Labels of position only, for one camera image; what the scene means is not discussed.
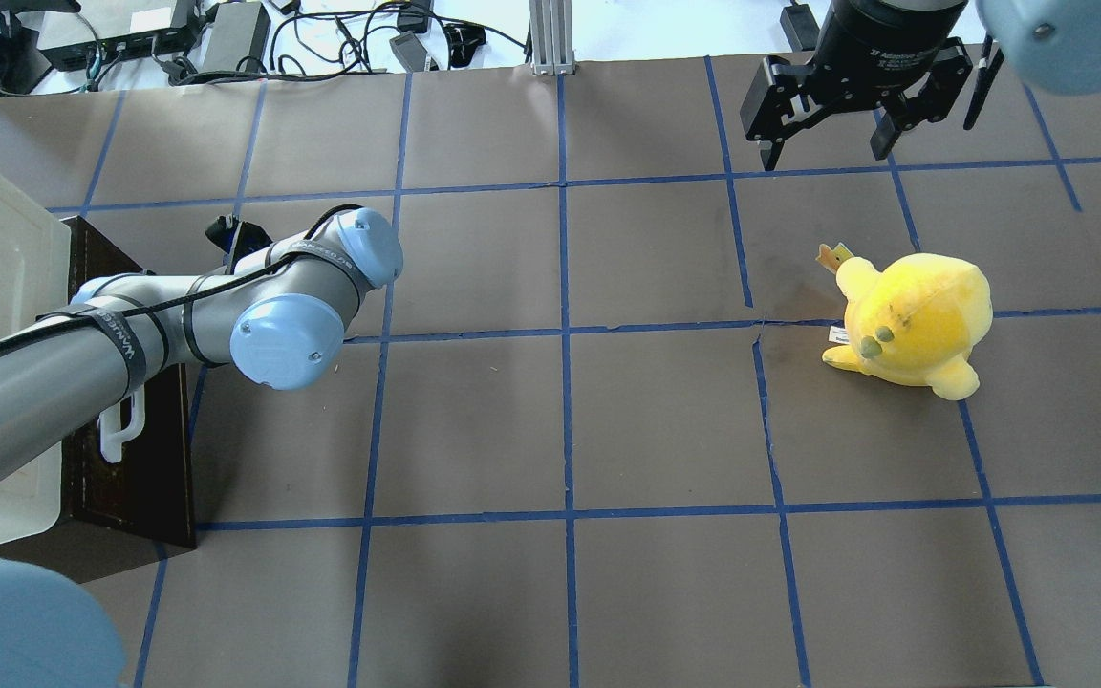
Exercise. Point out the yellow plush dinosaur toy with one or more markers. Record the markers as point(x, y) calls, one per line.
point(914, 323)

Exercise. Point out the black gripper near toy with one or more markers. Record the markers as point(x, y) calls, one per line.
point(868, 43)

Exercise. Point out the black gripper near drawer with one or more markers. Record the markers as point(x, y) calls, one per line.
point(226, 232)

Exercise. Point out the dark brown wooden drawer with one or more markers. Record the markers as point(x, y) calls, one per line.
point(147, 495)

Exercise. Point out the aluminium frame post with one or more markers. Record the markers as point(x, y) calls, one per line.
point(551, 50)

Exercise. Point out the silver robot arm near drawer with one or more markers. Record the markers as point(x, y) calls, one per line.
point(278, 314)

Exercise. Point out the white drawer handle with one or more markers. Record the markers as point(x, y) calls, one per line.
point(119, 424)

